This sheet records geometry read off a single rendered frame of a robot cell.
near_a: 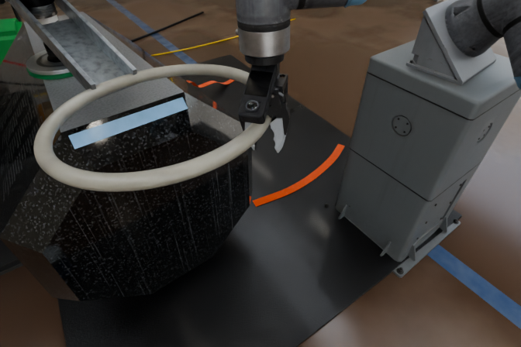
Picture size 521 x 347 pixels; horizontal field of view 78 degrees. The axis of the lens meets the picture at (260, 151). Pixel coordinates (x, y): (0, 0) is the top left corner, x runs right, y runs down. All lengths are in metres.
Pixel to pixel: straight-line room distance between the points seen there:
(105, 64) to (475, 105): 1.05
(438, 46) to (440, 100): 0.17
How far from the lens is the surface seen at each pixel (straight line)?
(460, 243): 1.87
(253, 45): 0.56
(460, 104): 1.14
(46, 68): 1.27
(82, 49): 1.08
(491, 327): 1.69
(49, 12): 1.25
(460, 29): 1.21
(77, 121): 0.98
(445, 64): 1.19
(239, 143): 0.56
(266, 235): 1.62
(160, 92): 1.03
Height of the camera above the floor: 1.34
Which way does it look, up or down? 40 degrees down
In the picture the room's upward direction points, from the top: straight up
